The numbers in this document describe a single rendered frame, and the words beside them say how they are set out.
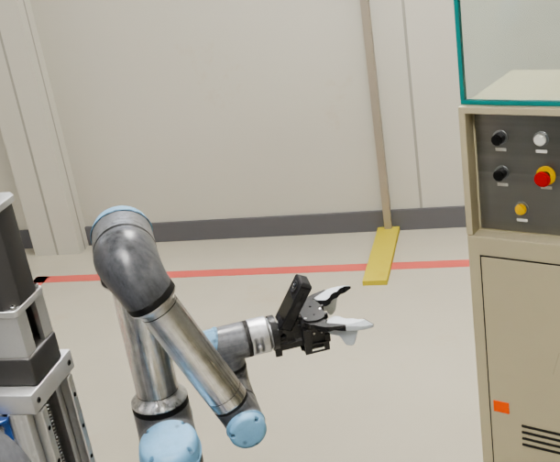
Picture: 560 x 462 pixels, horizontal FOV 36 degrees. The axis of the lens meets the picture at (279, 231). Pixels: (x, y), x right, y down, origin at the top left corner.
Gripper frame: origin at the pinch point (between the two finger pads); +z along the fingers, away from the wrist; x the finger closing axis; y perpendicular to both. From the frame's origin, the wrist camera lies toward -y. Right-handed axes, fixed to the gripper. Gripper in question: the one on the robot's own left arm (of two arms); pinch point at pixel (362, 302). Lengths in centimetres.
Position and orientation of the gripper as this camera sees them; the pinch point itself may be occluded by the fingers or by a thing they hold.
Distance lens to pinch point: 181.8
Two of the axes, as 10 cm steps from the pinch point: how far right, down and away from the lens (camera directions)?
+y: 1.1, 8.6, 4.9
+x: 2.4, 4.6, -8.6
